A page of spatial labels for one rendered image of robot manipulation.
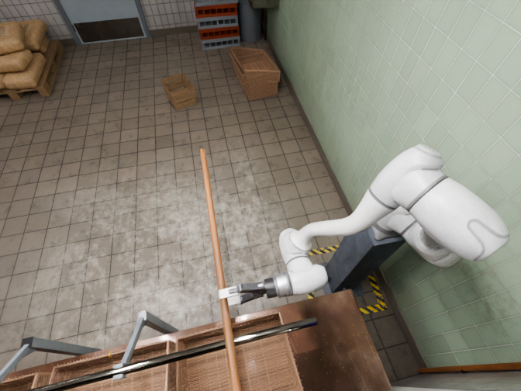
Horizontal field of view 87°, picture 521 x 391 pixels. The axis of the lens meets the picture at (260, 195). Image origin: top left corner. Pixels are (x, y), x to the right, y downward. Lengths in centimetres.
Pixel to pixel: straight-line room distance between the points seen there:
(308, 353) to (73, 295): 191
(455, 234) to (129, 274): 235
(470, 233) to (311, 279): 56
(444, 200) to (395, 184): 12
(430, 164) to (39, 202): 331
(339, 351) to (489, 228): 117
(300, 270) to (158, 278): 164
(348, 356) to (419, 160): 124
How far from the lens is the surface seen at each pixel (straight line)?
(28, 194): 361
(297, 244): 114
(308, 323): 114
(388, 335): 249
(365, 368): 179
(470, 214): 79
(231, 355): 108
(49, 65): 510
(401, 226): 140
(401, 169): 81
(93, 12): 546
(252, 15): 485
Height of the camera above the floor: 228
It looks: 56 degrees down
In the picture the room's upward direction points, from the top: straight up
